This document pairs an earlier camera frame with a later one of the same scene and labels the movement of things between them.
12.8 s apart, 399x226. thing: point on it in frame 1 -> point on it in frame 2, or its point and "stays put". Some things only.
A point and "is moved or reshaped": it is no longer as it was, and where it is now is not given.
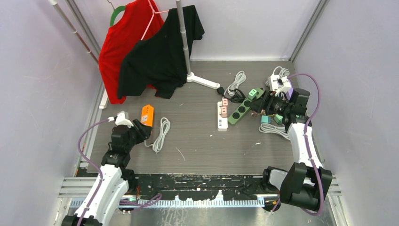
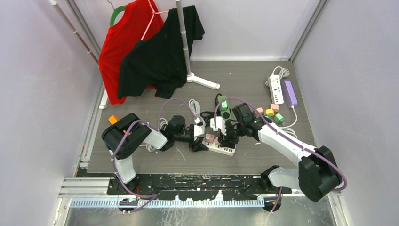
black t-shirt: [157, 62] stays put
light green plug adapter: [252, 93] -> [224, 106]
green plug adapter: [278, 118] stays put
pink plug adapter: [224, 111] -> [216, 141]
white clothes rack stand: [191, 77] stays put
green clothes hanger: [116, 11] stays put
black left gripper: [142, 131] -> [197, 146]
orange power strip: [147, 115] is moved or reshaped
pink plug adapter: [225, 102] -> [209, 138]
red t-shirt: [141, 19] stays put
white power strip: [222, 123] -> [213, 146]
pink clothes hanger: [154, 12] stays put
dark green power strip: [243, 108] is moved or reshaped
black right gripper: [265, 102] -> [225, 141]
